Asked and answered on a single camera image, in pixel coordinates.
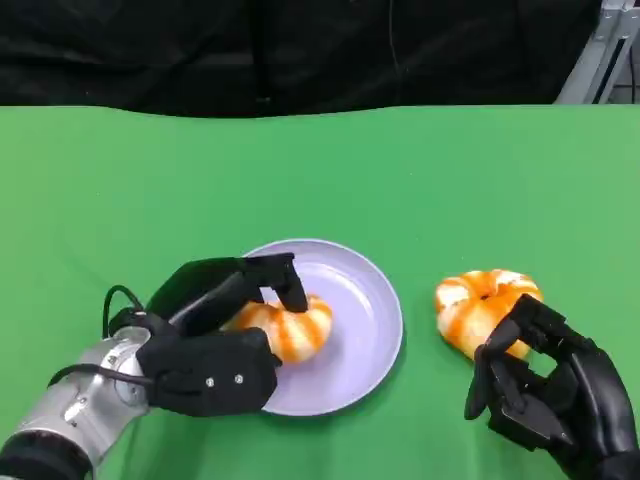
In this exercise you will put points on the green table cloth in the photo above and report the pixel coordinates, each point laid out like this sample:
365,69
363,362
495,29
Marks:
320,175

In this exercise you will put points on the aluminium frame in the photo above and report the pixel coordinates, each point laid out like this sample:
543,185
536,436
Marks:
595,55

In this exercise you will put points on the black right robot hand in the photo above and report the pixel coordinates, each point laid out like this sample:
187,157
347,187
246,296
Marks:
590,400

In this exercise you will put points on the black backdrop cloth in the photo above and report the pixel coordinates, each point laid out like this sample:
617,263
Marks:
150,50

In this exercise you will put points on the lilac plate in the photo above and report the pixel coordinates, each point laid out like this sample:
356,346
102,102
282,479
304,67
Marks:
355,325

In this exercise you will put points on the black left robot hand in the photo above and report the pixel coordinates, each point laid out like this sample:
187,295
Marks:
210,375

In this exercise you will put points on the orange and white toy bread roll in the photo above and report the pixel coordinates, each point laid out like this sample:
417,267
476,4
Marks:
300,330
465,310

